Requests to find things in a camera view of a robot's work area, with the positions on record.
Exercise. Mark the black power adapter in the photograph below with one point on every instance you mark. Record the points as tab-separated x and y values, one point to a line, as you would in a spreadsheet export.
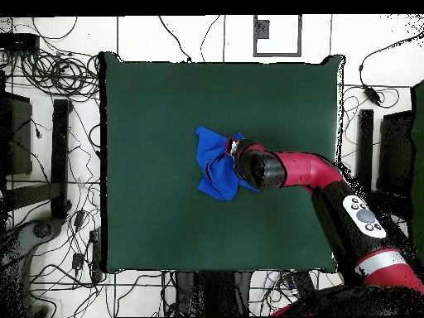
371	94

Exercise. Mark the grey square floor frame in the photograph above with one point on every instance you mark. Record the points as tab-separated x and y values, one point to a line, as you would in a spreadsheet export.
261	29

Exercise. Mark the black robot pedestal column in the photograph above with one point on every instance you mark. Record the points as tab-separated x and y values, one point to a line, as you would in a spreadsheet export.
212	294

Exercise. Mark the black electronics box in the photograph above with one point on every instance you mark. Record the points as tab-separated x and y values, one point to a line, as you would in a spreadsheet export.
18	42

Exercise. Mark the blue shirt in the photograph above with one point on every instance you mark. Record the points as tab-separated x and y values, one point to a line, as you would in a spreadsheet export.
215	165

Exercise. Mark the small black adapter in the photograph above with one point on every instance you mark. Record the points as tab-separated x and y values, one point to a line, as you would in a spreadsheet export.
77	261

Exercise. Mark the dark green table cloth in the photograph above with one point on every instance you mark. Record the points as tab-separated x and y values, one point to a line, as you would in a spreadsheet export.
165	232

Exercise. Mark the black power strip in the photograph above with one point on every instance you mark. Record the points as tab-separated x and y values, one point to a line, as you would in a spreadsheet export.
96	255
303	281

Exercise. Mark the long black stand bar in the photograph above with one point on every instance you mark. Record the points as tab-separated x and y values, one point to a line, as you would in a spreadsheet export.
366	142
59	159

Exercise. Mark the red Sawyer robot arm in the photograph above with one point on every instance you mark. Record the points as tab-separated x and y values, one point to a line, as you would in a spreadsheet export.
308	169

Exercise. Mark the grey stand foot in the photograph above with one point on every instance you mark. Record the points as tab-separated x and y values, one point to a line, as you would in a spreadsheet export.
20	245

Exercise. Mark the black cabinet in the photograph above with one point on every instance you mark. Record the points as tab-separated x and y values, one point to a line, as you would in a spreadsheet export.
20	139
396	155

